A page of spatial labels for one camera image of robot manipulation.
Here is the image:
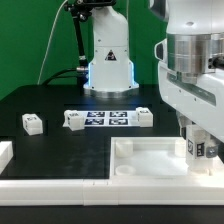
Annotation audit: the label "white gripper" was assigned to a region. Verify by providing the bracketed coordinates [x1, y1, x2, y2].
[158, 62, 224, 158]

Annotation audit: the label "white square tabletop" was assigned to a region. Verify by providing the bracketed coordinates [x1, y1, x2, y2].
[109, 135, 224, 181]

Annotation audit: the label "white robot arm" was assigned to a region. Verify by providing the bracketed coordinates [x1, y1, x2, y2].
[84, 0, 224, 157]

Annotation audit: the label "white U-shaped fence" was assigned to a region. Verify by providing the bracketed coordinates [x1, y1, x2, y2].
[0, 139, 224, 207]

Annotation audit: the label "fiducial marker sheet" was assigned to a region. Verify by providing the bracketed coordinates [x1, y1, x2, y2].
[62, 110, 141, 128]

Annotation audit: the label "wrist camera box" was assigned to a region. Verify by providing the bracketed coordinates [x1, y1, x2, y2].
[154, 39, 167, 62]

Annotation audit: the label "black cables at base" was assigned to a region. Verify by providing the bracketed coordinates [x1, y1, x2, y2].
[42, 67, 90, 87]

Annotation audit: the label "black camera stand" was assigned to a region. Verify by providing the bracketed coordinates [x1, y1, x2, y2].
[64, 0, 116, 88]

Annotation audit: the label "white cable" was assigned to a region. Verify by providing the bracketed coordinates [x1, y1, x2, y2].
[37, 0, 69, 86]

